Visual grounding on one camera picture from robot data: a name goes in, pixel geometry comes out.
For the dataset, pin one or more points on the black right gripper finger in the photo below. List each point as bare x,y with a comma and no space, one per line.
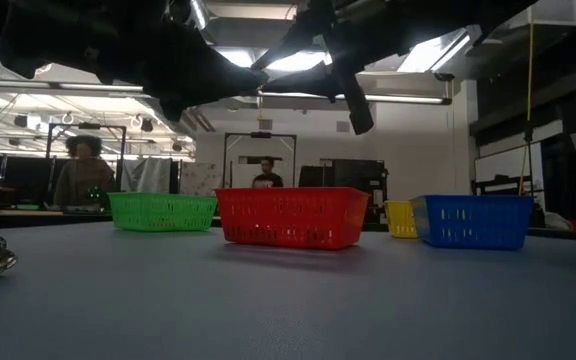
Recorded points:
313,85
360,110

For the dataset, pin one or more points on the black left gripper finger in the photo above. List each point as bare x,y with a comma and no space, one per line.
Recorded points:
203,75

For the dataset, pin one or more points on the red plastic basket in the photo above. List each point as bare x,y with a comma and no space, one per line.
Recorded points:
292,219

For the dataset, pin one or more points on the blue plastic basket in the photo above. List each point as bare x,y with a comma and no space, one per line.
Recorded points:
475,222

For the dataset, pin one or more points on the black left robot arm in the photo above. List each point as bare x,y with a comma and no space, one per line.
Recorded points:
18,30

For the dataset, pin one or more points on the long ceiling light bar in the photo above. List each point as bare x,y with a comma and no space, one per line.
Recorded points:
403,99

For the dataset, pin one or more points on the black cabinet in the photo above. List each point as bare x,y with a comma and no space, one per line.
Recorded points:
353,172

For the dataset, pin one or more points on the person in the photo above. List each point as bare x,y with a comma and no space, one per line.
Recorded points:
268,177
84,175

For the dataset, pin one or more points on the grey cloth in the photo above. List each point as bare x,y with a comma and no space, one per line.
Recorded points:
145,175

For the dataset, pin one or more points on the yellow plastic basket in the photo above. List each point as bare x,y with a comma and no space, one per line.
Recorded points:
401,220

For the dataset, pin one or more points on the green plastic basket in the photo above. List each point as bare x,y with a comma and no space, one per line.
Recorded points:
162,212

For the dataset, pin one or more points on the silver ceiling duct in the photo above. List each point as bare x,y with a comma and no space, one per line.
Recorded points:
199,12

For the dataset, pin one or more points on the black metal frame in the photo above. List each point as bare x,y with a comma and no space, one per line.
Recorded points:
260,134
89,125

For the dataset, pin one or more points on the white wall board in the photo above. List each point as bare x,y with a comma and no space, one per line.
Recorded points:
503,162

